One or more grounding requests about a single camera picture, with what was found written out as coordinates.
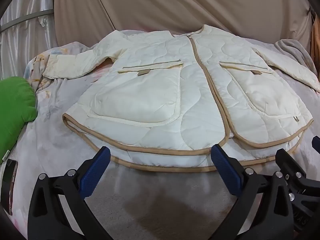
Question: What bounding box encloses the cream quilted jacket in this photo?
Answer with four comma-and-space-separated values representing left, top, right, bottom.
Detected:
42, 24, 320, 173

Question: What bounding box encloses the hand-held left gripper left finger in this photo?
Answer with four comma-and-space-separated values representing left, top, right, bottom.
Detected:
27, 146, 118, 240

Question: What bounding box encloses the beige draped cloth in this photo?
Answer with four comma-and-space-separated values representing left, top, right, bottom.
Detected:
53, 0, 314, 48

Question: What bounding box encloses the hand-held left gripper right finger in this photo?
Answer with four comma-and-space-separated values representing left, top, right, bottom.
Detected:
210, 144, 294, 240

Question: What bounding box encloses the white satin curtain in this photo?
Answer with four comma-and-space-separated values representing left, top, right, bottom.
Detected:
0, 0, 61, 81

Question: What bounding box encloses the floral printed blanket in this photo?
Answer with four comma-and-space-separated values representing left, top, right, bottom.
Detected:
0, 36, 320, 240

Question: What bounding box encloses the orange cloth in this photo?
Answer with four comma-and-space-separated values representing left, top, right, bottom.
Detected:
310, 12, 320, 62

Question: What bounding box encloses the grey metal rail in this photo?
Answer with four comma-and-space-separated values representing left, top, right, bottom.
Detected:
0, 8, 54, 32

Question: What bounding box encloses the grey fleece blanket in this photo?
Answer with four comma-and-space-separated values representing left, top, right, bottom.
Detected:
273, 39, 319, 77

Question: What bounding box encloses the green pillow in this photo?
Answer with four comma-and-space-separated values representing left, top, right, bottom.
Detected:
0, 77, 38, 158

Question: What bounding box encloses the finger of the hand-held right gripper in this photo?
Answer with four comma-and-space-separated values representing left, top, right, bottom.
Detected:
275, 148, 307, 182
311, 136, 320, 156

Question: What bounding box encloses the smartphone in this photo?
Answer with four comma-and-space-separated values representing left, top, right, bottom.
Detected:
1, 158, 19, 216

